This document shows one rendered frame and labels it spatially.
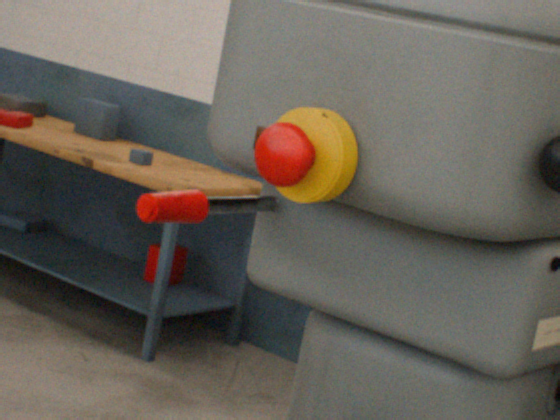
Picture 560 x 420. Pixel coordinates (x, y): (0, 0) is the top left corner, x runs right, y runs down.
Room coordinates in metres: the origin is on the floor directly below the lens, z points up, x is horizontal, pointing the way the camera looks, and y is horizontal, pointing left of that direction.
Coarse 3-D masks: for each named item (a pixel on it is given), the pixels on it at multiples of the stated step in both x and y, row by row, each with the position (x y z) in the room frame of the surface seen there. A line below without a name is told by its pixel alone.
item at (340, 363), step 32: (320, 320) 0.91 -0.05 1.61; (320, 352) 0.90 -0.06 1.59; (352, 352) 0.88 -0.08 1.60; (384, 352) 0.86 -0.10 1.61; (416, 352) 0.85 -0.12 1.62; (320, 384) 0.89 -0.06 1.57; (352, 384) 0.88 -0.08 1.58; (384, 384) 0.86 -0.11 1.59; (416, 384) 0.84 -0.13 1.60; (448, 384) 0.83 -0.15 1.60; (480, 384) 0.83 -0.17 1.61; (512, 384) 0.84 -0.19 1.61; (544, 384) 0.87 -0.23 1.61; (288, 416) 0.93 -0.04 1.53; (320, 416) 0.89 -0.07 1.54; (352, 416) 0.87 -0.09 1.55; (384, 416) 0.86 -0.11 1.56; (416, 416) 0.84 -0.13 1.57; (448, 416) 0.83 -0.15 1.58; (480, 416) 0.83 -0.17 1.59; (512, 416) 0.84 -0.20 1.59; (544, 416) 0.88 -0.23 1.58
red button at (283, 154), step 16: (272, 128) 0.73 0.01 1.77; (288, 128) 0.72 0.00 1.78; (256, 144) 0.73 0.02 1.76; (272, 144) 0.72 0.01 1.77; (288, 144) 0.71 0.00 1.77; (304, 144) 0.72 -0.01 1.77; (256, 160) 0.73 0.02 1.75; (272, 160) 0.72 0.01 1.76; (288, 160) 0.71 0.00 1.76; (304, 160) 0.71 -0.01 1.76; (272, 176) 0.72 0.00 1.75; (288, 176) 0.71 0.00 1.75; (304, 176) 0.72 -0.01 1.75
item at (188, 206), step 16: (176, 192) 0.80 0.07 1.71; (192, 192) 0.81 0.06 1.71; (144, 208) 0.78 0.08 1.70; (160, 208) 0.78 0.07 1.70; (176, 208) 0.79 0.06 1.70; (192, 208) 0.80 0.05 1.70; (208, 208) 0.82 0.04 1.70; (224, 208) 0.84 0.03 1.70; (240, 208) 0.86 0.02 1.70; (256, 208) 0.87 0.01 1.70; (272, 208) 0.89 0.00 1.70
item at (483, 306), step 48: (288, 240) 0.88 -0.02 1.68; (336, 240) 0.86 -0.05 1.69; (384, 240) 0.83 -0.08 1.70; (432, 240) 0.81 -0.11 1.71; (480, 240) 0.79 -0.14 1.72; (528, 240) 0.78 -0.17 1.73; (288, 288) 0.88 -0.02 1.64; (336, 288) 0.85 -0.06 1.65; (384, 288) 0.83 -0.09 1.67; (432, 288) 0.81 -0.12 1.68; (480, 288) 0.79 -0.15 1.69; (528, 288) 0.77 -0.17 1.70; (432, 336) 0.80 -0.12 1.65; (480, 336) 0.78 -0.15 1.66; (528, 336) 0.78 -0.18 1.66
